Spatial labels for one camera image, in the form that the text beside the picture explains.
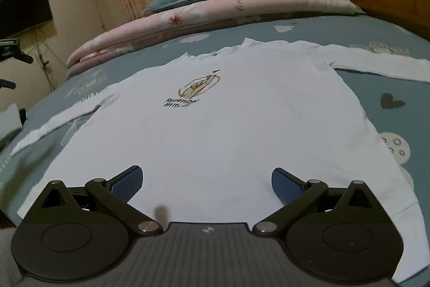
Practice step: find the blue floral bed sheet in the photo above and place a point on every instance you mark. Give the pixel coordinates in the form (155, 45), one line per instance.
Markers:
(369, 85)

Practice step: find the white printed t-shirt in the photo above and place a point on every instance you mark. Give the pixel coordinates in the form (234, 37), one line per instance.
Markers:
(235, 122)

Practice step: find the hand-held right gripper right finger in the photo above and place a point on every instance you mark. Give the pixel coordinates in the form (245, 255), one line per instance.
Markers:
(285, 186)

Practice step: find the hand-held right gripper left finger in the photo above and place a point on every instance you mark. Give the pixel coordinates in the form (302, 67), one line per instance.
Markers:
(129, 184)

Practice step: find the black wall television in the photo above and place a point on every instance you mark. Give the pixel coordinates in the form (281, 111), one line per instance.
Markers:
(23, 11)

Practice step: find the pink floral quilt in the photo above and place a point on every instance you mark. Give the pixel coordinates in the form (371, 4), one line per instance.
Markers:
(235, 4)

